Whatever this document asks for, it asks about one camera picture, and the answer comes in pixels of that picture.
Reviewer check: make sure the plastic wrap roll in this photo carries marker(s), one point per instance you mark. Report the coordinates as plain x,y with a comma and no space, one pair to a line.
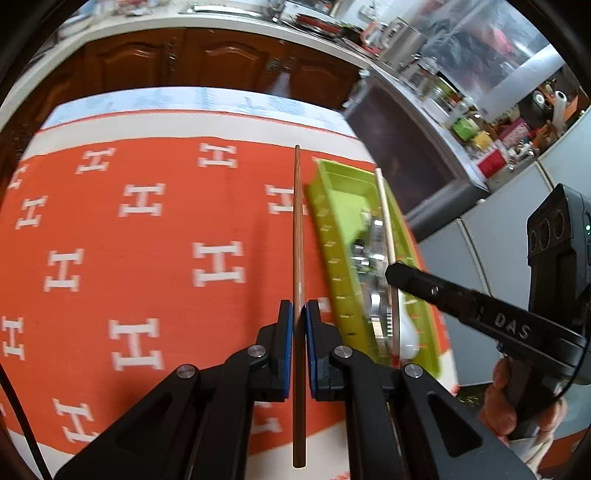
561,106

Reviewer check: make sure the green plastic utensil tray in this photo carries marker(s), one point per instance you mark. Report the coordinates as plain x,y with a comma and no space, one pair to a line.
341,194

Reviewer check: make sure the brown wooden kitchen cabinets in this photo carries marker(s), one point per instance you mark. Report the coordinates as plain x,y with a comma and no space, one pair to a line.
184,60

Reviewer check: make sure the grey metal cabinet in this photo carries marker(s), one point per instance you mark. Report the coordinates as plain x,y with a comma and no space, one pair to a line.
406,152

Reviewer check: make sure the brown wooden chopstick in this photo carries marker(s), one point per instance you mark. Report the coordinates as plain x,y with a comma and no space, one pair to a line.
298,230

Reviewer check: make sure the steel electric kettle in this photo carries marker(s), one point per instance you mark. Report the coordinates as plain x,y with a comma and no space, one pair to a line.
401,39

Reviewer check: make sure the person's right hand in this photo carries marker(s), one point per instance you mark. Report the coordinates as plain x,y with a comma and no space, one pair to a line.
498,406

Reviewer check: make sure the green jar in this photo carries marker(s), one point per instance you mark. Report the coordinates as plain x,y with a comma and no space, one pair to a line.
464,127

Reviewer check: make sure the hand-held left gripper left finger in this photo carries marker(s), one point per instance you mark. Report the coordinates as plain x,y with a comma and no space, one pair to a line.
288,350

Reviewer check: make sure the red jar with white lid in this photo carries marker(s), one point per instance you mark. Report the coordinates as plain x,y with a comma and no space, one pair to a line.
491,164

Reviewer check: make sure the orange patterned blanket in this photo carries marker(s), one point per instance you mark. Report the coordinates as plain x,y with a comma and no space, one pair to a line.
138,258

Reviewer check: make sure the red frying pan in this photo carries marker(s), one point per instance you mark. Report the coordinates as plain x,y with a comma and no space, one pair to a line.
318,23

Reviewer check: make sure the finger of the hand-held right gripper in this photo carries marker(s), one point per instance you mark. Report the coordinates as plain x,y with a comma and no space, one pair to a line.
415,281

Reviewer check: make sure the white ceramic spoon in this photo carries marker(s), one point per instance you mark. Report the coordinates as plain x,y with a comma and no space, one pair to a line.
410,339

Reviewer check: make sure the clear plastic sheet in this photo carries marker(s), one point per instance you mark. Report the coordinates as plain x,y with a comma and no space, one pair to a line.
485,50

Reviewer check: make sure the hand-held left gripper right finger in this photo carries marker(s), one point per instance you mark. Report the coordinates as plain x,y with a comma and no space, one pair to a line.
310,350

